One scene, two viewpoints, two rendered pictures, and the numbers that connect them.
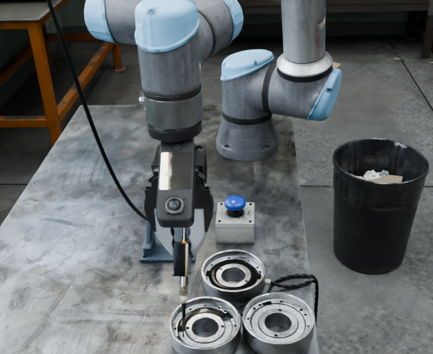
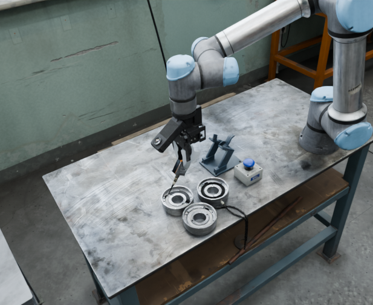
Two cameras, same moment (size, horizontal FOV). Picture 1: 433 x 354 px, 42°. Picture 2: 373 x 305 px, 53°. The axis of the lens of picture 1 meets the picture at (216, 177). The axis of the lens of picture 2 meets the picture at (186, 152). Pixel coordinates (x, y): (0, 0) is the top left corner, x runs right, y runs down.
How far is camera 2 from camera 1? 0.75 m
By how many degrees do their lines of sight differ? 44
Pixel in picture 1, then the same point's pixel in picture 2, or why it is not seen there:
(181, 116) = (175, 108)
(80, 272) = not seen: hidden behind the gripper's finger
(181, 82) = (175, 95)
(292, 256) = (252, 203)
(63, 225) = not seen: hidden behind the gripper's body
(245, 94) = (314, 112)
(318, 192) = not seen: outside the picture
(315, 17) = (345, 86)
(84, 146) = (249, 100)
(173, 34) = (171, 74)
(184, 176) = (168, 132)
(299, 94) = (330, 127)
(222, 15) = (215, 72)
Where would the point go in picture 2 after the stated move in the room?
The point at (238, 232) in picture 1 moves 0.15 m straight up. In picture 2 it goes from (241, 177) to (243, 142)
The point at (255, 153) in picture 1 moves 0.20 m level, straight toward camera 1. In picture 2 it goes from (310, 147) to (271, 169)
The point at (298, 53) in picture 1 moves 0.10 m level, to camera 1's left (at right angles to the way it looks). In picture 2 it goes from (335, 103) to (308, 92)
